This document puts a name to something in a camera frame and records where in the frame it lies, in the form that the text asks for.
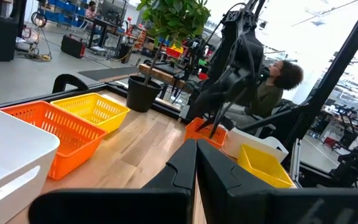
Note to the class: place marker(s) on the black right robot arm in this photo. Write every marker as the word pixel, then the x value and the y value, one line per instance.
pixel 244 40

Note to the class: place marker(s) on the dark floor mat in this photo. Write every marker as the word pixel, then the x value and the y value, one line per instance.
pixel 107 73

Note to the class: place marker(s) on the yellow slotted plastic basket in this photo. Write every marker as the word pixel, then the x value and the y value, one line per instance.
pixel 259 169
pixel 104 119

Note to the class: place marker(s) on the green plant in black pot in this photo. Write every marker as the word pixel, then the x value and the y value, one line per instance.
pixel 141 95

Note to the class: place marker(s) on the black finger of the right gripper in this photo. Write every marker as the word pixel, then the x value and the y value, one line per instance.
pixel 213 124
pixel 222 119

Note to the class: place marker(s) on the person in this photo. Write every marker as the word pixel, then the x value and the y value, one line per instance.
pixel 90 11
pixel 267 96

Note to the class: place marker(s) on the black desk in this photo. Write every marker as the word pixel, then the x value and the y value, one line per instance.
pixel 102 26

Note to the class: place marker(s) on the wooden bench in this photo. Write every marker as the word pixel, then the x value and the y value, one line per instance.
pixel 160 74

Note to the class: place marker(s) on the black and red case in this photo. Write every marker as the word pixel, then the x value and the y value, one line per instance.
pixel 72 46

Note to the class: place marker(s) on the yellow and red crate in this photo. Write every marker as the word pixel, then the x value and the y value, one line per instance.
pixel 173 52

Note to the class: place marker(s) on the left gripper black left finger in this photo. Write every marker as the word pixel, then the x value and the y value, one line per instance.
pixel 154 202

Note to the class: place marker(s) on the silver aluminium rail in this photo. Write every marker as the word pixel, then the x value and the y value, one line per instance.
pixel 295 161

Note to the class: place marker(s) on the white plastic storage bin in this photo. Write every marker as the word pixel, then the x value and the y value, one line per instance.
pixel 253 143
pixel 14 146

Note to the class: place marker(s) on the black metal rig frame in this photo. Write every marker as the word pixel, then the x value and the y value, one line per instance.
pixel 337 62

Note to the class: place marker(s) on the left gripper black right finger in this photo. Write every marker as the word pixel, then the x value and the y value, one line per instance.
pixel 244 202

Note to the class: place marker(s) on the red-orange slotted plastic basket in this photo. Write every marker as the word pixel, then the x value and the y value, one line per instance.
pixel 194 132
pixel 64 137

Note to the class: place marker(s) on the shelf with blue bins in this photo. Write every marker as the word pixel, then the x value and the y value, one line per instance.
pixel 62 14

